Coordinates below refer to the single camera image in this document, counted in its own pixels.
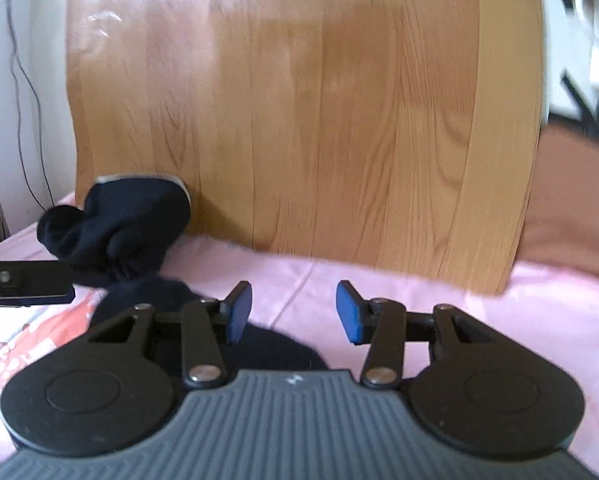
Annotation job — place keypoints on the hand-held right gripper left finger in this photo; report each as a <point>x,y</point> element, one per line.
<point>239,312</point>

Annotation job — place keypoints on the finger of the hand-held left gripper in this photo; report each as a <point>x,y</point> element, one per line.
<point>24,280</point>

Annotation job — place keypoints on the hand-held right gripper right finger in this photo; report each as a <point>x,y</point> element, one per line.
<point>349,316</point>

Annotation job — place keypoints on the plain black folded garment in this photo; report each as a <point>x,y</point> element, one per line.
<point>124,225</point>

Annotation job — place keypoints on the pink floral bedsheet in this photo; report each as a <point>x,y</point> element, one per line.
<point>529,310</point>

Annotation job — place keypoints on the wooden headboard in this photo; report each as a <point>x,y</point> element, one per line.
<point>304,125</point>

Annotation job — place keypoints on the black folding stand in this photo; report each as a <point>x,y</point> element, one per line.
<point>584,100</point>

